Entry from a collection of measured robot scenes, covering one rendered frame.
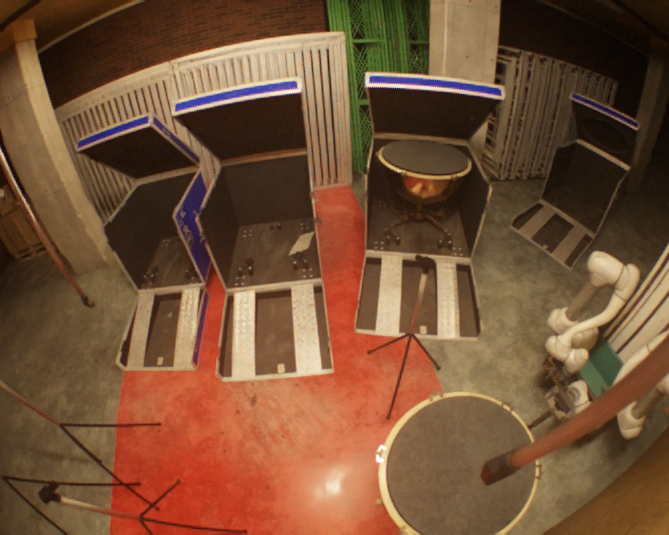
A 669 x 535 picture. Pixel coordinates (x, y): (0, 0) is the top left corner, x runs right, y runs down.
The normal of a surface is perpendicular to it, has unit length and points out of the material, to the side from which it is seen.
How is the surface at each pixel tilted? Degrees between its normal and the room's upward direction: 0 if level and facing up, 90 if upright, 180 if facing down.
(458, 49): 90
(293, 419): 0
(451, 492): 0
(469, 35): 90
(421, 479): 0
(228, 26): 90
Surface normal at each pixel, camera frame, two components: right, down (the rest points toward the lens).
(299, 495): -0.06, -0.72
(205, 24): 0.19, 0.67
